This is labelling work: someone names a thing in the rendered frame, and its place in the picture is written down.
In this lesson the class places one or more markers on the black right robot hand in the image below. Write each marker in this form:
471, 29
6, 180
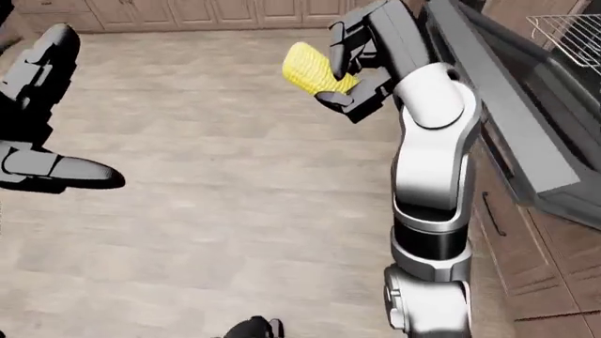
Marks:
392, 42

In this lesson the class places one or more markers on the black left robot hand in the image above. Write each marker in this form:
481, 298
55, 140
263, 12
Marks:
40, 84

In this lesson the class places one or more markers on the yellow corn cob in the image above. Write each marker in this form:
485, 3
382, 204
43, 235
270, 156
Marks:
307, 67

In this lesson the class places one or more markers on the grey oven door with glass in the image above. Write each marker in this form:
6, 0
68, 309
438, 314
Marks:
526, 105

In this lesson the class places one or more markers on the light wooden cabinet row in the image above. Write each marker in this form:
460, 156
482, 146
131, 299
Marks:
188, 14

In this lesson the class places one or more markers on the brown wooden base cabinet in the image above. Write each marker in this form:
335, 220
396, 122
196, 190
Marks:
540, 267

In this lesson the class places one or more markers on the black robot foot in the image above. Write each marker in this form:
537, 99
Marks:
256, 327

